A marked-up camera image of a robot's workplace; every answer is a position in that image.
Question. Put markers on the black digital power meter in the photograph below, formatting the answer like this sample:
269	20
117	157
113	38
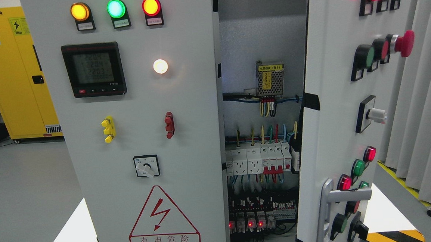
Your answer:
94	69

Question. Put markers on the red emergency stop button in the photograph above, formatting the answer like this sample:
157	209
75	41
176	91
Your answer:
401	43

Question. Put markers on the yellow safety storage cabinet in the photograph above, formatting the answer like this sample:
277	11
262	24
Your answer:
25	101

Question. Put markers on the lower relay terminal row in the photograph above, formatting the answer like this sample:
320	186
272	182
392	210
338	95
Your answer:
260	211

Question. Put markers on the black rotary selector switch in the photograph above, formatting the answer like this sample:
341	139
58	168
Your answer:
147	166

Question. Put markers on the red indicator lamp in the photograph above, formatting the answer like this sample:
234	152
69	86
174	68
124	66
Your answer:
153	12

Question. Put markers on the green indicator lamp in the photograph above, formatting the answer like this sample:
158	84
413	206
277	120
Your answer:
118	13

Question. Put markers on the yellow terminal post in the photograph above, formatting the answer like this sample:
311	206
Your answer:
109	129

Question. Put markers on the white breaker and socket row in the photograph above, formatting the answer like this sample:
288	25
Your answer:
269	158

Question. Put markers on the grey curtain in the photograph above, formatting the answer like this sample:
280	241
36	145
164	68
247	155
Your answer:
409	151

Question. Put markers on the grey cabinet door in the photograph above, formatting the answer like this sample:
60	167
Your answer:
190	162
350	88

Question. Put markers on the white indicator lamp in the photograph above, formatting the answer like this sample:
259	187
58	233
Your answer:
160	66

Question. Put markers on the metal mesh power supply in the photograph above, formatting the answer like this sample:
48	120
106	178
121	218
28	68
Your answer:
269	77

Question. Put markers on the yellow indicator lamp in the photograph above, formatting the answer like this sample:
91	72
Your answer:
82	15

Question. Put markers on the red electric danger sticker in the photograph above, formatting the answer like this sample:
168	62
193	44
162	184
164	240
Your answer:
161	220

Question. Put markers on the red terminal post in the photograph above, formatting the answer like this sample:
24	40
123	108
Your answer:
170	127

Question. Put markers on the silver door handle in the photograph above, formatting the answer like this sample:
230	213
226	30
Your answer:
330	195

